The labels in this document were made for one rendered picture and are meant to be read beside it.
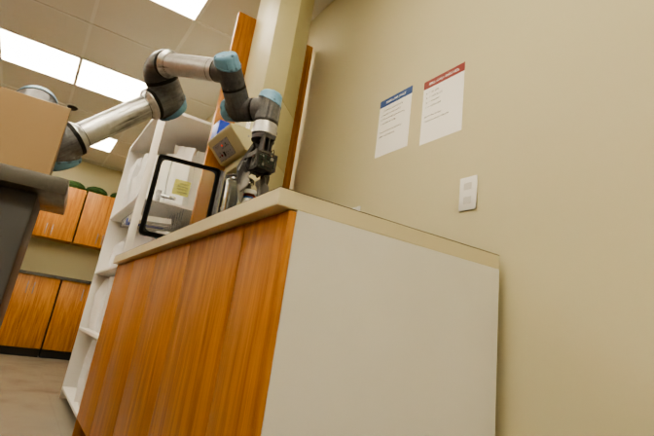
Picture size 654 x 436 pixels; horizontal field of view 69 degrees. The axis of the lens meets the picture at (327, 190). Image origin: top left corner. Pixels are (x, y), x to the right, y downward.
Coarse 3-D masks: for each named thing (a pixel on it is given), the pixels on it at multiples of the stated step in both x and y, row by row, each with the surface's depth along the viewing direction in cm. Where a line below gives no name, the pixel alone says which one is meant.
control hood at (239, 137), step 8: (224, 128) 218; (232, 128) 212; (240, 128) 213; (216, 136) 226; (224, 136) 221; (232, 136) 215; (240, 136) 212; (248, 136) 214; (208, 144) 236; (232, 144) 219; (240, 144) 213; (248, 144) 214; (240, 152) 217; (232, 160) 228
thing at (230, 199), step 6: (228, 174) 170; (228, 180) 171; (234, 180) 169; (228, 186) 169; (234, 186) 168; (252, 186) 176; (228, 192) 168; (234, 192) 168; (228, 198) 167; (234, 198) 167; (222, 204) 168; (228, 204) 166; (234, 204) 166; (222, 210) 167
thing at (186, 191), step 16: (160, 176) 225; (176, 176) 228; (192, 176) 231; (208, 176) 234; (176, 192) 226; (192, 192) 229; (208, 192) 232; (160, 208) 222; (176, 208) 225; (192, 208) 227; (160, 224) 220; (176, 224) 223
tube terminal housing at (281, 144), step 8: (280, 112) 226; (288, 112) 237; (280, 120) 227; (288, 120) 238; (280, 128) 228; (288, 128) 239; (280, 136) 228; (288, 136) 239; (280, 144) 229; (288, 144) 240; (272, 152) 220; (280, 152) 230; (240, 160) 222; (280, 160) 230; (232, 168) 229; (280, 168) 231; (272, 176) 221; (280, 176) 232; (272, 184) 222; (280, 184) 233
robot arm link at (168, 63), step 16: (144, 64) 165; (160, 64) 159; (176, 64) 154; (192, 64) 150; (208, 64) 145; (224, 64) 140; (240, 64) 144; (144, 80) 168; (160, 80) 165; (208, 80) 149; (224, 80) 143; (240, 80) 144
